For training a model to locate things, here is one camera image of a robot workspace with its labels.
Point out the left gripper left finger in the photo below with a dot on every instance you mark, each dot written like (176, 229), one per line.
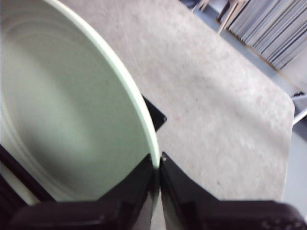
(108, 213)

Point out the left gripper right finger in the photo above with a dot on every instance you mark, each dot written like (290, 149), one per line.
(204, 213)

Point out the green round plate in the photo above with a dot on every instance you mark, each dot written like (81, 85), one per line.
(60, 95)

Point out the black plastic plate rack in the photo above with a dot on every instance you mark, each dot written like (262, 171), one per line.
(158, 117)

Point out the pale wooden slat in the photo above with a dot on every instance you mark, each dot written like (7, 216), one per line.
(227, 20)

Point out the stack of grey sheets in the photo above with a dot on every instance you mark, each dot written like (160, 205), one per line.
(271, 28)

